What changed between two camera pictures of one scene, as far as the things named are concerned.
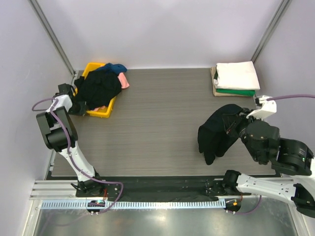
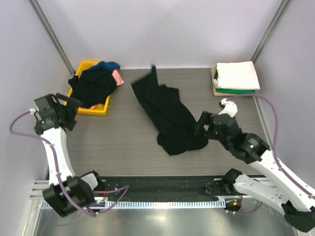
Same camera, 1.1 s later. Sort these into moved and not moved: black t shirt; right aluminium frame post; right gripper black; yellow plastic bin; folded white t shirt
Moved: yellow plastic bin; black t shirt; right gripper black
Not moved: folded white t shirt; right aluminium frame post
